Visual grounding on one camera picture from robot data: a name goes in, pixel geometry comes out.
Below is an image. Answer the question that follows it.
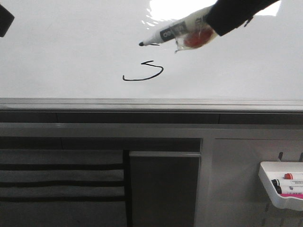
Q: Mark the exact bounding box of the grey striped fabric organizer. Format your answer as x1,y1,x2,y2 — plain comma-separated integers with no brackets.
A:
0,149,133,227

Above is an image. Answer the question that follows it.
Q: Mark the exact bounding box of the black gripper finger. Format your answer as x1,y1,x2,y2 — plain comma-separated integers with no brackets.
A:
0,5,15,37
205,0,276,36

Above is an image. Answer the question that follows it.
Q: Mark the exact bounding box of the black wall hook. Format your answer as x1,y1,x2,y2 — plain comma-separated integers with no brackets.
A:
278,152,284,162

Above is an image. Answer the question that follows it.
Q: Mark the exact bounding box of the black capped marker upper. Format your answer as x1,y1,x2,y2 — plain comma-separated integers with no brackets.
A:
271,179,303,187

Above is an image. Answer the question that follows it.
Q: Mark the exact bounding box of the black capped marker lower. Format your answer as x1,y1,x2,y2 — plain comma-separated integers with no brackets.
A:
275,186,303,194

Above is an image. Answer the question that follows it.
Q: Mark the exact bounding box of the white plastic marker tray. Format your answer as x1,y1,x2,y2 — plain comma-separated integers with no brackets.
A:
258,161,303,211

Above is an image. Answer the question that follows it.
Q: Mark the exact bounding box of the white whiteboard with metal frame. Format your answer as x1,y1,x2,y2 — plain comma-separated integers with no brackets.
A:
0,0,303,112

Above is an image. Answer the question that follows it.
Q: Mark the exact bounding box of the pink eraser block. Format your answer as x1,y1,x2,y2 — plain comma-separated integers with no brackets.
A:
280,193,303,199

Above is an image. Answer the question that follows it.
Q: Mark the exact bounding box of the red capped marker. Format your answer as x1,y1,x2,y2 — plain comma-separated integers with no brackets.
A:
284,173,303,180

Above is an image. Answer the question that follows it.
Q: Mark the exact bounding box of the dark grey panel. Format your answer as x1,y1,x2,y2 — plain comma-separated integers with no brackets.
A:
130,152,200,227

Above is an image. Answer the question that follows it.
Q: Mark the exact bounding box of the white whiteboard marker with tape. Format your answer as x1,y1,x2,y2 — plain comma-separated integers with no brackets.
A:
139,6,217,52

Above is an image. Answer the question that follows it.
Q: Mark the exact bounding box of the black capped marker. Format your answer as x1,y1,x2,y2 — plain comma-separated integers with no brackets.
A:
271,179,303,187
275,186,303,194

